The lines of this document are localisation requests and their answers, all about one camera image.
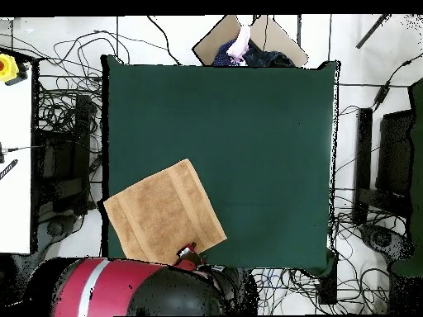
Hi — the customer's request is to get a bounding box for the orange terry towel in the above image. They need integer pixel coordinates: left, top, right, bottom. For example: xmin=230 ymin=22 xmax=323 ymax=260
xmin=102 ymin=158 xmax=228 ymax=266

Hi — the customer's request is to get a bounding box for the dark green tablecloth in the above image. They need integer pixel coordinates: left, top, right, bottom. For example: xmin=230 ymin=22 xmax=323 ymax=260
xmin=100 ymin=54 xmax=341 ymax=272

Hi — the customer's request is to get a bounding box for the black equipment rack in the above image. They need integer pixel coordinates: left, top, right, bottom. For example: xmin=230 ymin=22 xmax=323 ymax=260
xmin=351 ymin=106 xmax=415 ymax=226
xmin=31 ymin=93 xmax=94 ymax=216

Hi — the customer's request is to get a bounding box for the white desk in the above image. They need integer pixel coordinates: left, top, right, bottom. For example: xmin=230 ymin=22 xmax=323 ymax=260
xmin=0 ymin=65 xmax=33 ymax=255

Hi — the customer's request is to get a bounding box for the dark blue garment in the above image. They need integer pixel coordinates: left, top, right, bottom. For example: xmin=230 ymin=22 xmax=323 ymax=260
xmin=211 ymin=38 xmax=296 ymax=68

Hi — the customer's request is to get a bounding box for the cardboard box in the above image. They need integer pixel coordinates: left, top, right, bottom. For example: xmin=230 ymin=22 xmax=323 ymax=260
xmin=192 ymin=14 xmax=310 ymax=69

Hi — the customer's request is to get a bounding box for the pale pink garment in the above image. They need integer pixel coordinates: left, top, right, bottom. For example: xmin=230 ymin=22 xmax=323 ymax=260
xmin=226 ymin=25 xmax=251 ymax=67

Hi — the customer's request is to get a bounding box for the green covered side table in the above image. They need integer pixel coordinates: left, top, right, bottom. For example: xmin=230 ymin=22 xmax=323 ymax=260
xmin=389 ymin=77 xmax=423 ymax=278

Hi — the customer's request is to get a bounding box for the black power adapter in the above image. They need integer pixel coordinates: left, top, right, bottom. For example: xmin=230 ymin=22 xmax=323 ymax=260
xmin=373 ymin=83 xmax=391 ymax=108

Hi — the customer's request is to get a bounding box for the yellow emergency stop button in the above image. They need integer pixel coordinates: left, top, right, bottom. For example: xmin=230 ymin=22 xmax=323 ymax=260
xmin=0 ymin=53 xmax=20 ymax=83

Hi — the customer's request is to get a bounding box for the black rod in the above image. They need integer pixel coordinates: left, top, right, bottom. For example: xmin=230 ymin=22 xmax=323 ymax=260
xmin=355 ymin=13 xmax=392 ymax=50

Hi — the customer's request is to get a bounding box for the black cable tangle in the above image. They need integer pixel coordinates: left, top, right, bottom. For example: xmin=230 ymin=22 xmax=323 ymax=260
xmin=257 ymin=267 xmax=391 ymax=316
xmin=32 ymin=29 xmax=130 ymax=133

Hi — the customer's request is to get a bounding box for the black ribbed strap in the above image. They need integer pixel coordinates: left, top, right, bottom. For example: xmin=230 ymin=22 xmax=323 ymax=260
xmin=0 ymin=158 xmax=19 ymax=182

